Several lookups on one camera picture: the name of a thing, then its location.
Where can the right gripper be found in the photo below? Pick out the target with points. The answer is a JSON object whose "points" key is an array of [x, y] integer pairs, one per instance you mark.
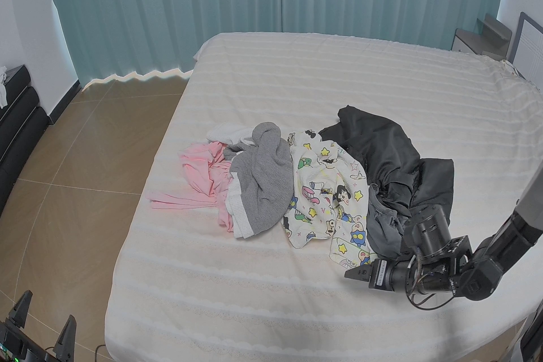
{"points": [[394, 276]]}

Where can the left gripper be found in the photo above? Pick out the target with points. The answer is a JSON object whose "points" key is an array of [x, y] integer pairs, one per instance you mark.
{"points": [[17, 339]]}

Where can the white printed pyjama top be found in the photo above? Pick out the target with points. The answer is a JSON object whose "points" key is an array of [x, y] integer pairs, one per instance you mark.
{"points": [[322, 190]]}

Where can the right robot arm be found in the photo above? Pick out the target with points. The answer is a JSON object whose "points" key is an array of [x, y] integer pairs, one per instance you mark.
{"points": [[488, 262]]}

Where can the dark grey garment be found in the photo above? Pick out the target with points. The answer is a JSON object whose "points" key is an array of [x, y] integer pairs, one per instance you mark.
{"points": [[384, 224]]}

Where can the black garment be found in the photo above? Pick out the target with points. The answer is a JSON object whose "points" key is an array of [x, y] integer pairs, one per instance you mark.
{"points": [[381, 152]]}

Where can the grey knit garment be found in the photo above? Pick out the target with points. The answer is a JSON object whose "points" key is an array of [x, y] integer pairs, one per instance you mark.
{"points": [[263, 178]]}

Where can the pink garment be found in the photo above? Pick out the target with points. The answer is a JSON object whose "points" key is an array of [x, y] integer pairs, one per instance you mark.
{"points": [[199, 173]]}

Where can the black chest of drawers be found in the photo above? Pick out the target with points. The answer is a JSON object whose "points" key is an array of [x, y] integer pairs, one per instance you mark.
{"points": [[19, 127]]}

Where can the bed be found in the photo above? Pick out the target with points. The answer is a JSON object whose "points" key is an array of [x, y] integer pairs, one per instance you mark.
{"points": [[297, 76]]}

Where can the white garment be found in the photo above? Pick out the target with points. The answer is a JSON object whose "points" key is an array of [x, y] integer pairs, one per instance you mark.
{"points": [[3, 93]]}

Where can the grey bedside table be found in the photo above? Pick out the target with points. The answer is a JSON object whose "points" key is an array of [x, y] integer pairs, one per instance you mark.
{"points": [[471, 40]]}

